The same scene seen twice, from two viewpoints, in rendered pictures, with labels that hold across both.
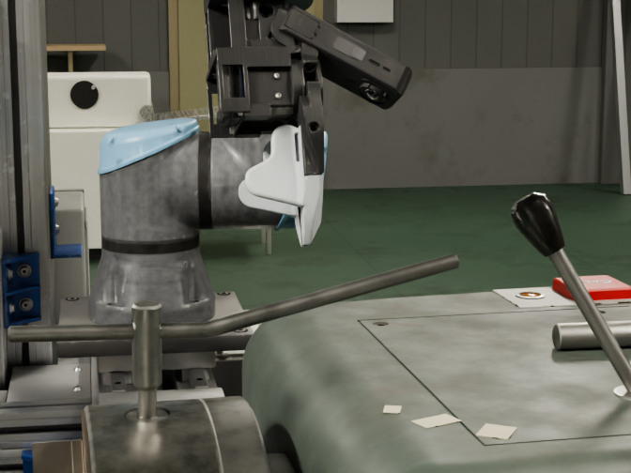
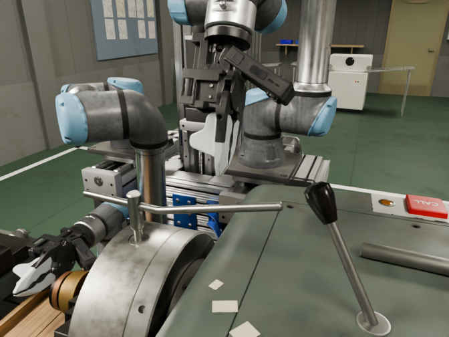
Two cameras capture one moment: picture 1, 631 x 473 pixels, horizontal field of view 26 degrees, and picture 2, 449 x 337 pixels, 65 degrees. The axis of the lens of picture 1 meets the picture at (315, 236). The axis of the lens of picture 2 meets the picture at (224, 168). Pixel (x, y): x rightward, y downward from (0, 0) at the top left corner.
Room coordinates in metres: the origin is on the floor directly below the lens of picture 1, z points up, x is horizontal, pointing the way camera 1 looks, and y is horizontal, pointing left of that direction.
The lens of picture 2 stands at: (0.63, -0.25, 1.56)
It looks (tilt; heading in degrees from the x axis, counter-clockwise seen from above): 22 degrees down; 31
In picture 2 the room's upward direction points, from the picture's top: straight up
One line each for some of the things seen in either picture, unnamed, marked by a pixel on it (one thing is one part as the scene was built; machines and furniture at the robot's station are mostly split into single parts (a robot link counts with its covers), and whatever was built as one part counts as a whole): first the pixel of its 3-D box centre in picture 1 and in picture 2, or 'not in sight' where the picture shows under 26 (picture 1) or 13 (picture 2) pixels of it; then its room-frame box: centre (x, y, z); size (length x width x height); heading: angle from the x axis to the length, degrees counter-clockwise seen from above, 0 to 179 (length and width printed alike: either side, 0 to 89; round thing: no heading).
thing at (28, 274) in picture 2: not in sight; (25, 271); (0.93, 0.41, 1.09); 0.09 x 0.06 x 0.03; 12
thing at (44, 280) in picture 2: not in sight; (28, 283); (0.93, 0.41, 1.06); 0.09 x 0.06 x 0.03; 12
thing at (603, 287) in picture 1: (592, 291); (425, 207); (1.30, -0.27, 1.26); 0.06 x 0.06 x 0.02; 12
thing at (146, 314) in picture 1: (146, 378); (137, 224); (0.98, 0.13, 1.26); 0.02 x 0.02 x 0.12
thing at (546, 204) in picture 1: (536, 223); (321, 201); (0.99, -0.16, 1.38); 0.04 x 0.03 x 0.05; 102
